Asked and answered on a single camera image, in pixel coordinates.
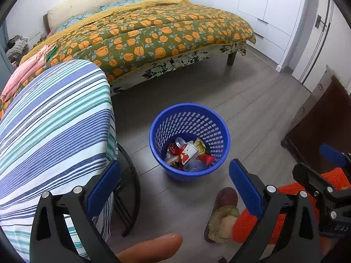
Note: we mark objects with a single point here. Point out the round table with striped cloth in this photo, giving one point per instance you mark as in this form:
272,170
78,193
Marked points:
54,128

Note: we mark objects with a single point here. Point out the white red plastic packet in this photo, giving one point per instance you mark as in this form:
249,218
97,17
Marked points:
189,150

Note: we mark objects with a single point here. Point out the yellow blanket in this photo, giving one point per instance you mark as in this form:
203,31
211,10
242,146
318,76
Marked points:
153,3

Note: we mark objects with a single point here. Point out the white wardrobe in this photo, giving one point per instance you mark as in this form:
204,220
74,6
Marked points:
246,5

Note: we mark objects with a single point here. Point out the green yellow packet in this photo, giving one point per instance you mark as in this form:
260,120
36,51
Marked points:
200,145

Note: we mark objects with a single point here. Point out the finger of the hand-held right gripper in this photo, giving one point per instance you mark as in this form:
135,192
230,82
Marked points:
334,154
312,176

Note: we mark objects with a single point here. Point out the brown slipper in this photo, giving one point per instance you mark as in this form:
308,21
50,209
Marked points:
226,196

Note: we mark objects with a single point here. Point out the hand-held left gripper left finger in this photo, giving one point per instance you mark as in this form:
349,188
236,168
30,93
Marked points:
105,186

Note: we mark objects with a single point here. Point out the white door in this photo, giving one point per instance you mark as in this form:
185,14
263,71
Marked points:
312,54

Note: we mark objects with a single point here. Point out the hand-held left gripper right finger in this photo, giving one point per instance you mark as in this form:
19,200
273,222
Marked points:
245,189

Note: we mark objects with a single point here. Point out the black table frame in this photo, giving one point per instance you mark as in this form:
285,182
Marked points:
135,175

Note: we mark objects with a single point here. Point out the pink folded blanket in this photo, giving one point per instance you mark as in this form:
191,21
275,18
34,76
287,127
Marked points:
22,71

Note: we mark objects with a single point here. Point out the teal floral pillow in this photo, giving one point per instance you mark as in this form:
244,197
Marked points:
74,22
120,4

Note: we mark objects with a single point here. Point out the blue plastic basket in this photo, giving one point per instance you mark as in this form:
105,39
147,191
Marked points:
186,176

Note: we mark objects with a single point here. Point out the bed with orange floral quilt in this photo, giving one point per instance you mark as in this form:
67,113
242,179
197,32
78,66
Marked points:
164,33

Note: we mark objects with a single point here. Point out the dark wooden cabinet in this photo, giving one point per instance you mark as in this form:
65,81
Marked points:
315,131

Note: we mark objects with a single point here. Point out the red snack packet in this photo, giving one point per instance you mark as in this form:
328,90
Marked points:
206,159

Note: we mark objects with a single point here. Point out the person's left hand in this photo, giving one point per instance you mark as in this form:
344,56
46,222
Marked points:
153,248

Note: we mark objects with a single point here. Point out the pile of clothes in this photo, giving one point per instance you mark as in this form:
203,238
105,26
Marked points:
16,46

